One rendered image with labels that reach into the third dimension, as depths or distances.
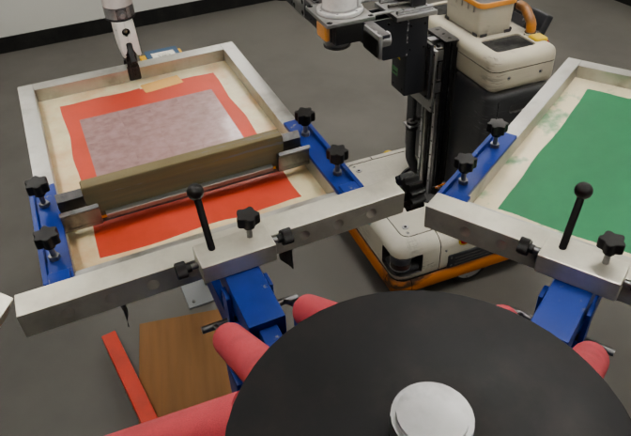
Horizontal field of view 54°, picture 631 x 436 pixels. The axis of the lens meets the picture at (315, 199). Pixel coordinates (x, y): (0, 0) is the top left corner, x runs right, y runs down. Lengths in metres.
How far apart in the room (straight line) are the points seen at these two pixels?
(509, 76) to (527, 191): 0.78
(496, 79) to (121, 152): 1.17
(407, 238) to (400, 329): 1.70
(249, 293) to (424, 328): 0.47
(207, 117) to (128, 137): 0.19
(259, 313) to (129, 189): 0.43
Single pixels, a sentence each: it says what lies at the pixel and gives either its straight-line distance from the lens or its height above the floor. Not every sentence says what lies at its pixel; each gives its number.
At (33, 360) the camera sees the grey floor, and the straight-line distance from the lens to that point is 2.49.
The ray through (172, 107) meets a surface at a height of 0.99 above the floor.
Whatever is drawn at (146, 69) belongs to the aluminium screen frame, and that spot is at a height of 1.03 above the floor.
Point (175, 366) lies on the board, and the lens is 2.26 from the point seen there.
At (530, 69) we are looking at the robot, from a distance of 2.14.
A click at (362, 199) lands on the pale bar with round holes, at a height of 1.05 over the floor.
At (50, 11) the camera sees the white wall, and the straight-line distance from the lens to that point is 4.97.
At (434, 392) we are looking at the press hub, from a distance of 0.49.
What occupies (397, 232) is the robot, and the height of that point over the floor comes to 0.28.
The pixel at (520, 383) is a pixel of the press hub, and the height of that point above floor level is 1.32.
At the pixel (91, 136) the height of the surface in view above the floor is 0.99.
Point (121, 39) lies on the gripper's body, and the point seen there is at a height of 1.13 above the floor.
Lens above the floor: 1.74
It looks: 37 degrees down
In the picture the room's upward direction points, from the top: 3 degrees counter-clockwise
